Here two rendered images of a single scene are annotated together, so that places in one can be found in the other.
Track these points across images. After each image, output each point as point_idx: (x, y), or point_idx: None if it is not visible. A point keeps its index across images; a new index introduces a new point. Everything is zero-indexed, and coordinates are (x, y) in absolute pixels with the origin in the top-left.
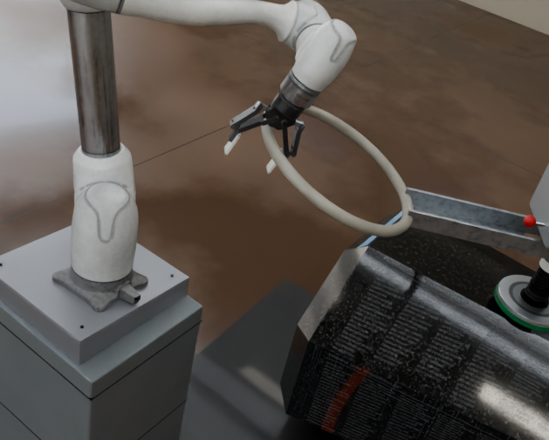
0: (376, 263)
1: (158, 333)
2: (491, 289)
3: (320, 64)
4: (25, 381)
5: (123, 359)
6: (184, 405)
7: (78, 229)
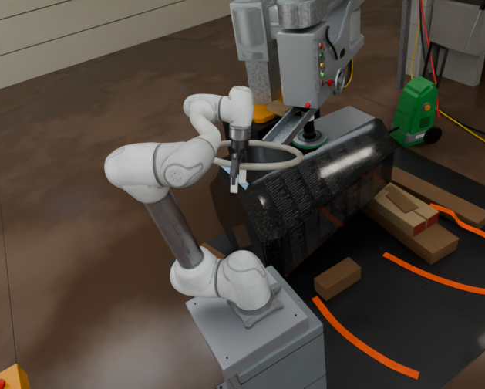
0: (261, 184)
1: (289, 288)
2: None
3: (250, 109)
4: (277, 381)
5: (307, 306)
6: None
7: (252, 286)
